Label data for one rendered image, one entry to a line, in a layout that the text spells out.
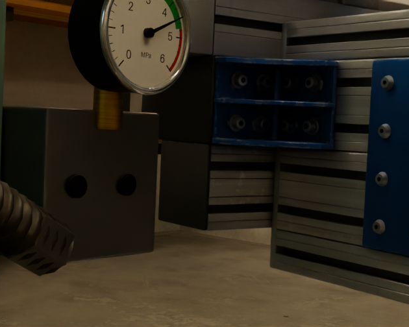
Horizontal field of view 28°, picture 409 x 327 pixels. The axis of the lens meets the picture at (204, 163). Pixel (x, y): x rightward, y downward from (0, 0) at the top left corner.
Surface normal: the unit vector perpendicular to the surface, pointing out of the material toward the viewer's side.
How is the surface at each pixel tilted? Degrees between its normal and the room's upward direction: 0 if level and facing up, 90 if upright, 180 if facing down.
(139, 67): 90
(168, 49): 90
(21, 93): 90
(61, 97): 90
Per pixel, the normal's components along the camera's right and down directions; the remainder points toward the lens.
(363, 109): -0.81, 0.00
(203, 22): 0.59, 0.07
